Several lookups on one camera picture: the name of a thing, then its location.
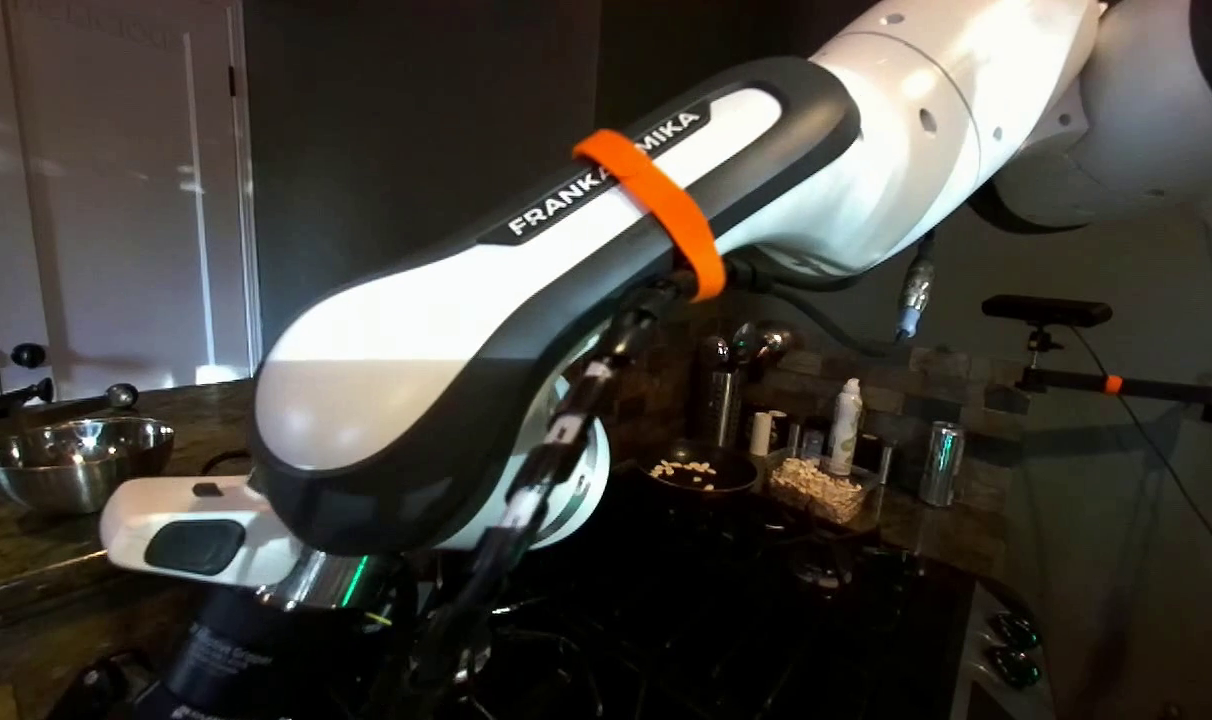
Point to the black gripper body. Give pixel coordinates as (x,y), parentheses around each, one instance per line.
(227,652)

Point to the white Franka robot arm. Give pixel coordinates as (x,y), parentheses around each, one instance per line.
(498,305)

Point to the black frying pan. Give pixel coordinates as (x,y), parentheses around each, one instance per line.
(688,474)

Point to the steel mixing bowl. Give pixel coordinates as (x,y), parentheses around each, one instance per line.
(69,466)

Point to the white door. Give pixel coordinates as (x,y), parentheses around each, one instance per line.
(108,202)

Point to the black gas stove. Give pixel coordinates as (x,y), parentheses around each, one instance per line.
(708,614)

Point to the small white shaker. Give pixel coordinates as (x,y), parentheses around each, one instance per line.
(761,432)

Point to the chrome metal fixture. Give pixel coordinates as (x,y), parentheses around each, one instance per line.
(729,364)

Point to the pale pasta pieces heap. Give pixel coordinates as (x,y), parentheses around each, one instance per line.
(817,490)

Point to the clear glass food container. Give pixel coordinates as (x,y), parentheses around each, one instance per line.
(826,493)

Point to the white plastic bottle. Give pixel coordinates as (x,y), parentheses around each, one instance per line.
(846,425)

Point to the silver drink can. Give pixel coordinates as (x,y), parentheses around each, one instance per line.
(943,466)

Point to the black stove knob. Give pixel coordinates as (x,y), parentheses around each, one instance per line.
(1018,652)

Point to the black stereo camera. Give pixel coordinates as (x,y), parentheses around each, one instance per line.
(1045,309)

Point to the black camera stand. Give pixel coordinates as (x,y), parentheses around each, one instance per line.
(1138,384)

